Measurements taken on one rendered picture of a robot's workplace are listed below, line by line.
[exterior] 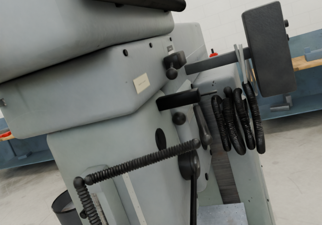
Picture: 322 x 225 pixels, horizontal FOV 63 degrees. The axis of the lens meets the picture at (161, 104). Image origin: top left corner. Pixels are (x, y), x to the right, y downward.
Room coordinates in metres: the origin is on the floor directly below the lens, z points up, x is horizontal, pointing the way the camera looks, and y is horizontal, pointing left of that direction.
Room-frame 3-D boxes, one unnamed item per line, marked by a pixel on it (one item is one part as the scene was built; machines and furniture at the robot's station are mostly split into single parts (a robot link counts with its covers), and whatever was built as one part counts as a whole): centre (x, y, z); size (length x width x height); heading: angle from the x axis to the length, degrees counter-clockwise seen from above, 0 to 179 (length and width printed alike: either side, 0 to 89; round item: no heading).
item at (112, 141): (0.52, 0.10, 1.47); 0.21 x 0.19 x 0.32; 70
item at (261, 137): (0.70, -0.17, 1.45); 0.18 x 0.16 x 0.21; 160
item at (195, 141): (0.31, 0.04, 1.58); 0.17 x 0.01 x 0.01; 93
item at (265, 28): (0.68, -0.31, 1.62); 0.20 x 0.09 x 0.21; 160
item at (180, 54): (0.53, -0.04, 1.66); 0.12 x 0.04 x 0.04; 160
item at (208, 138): (0.39, -0.05, 1.58); 0.17 x 0.01 x 0.01; 173
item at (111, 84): (0.55, 0.09, 1.68); 0.34 x 0.24 x 0.10; 160
